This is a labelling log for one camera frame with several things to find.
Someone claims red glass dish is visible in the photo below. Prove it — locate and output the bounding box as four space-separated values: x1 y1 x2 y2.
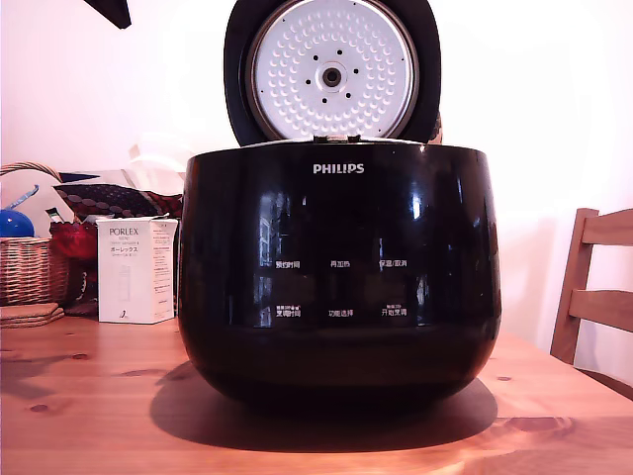
48 221 99 317

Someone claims blue plastic utensil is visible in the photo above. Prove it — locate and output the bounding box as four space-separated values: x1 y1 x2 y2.
4 184 40 212

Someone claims black Philips rice cooker body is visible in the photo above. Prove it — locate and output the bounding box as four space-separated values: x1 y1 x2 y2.
176 138 503 415

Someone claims black rice cooker lid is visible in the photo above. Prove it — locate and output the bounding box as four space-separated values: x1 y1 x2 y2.
223 0 443 149

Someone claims white plastic bag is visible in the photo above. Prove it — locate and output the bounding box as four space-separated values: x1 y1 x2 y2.
126 131 194 194

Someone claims wicker basket with handle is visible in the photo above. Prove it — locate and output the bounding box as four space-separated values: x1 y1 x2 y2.
0 161 73 307

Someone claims wooden chair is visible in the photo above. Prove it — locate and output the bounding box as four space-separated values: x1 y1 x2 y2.
548 207 633 402

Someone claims blue ball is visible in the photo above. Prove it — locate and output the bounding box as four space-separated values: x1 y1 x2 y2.
0 208 36 238

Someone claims dark patterned fabric bag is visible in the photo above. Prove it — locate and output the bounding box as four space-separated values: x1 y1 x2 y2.
52 183 184 222

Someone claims white Porlex carton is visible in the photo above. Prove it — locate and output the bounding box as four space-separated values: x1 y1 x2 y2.
95 213 179 326

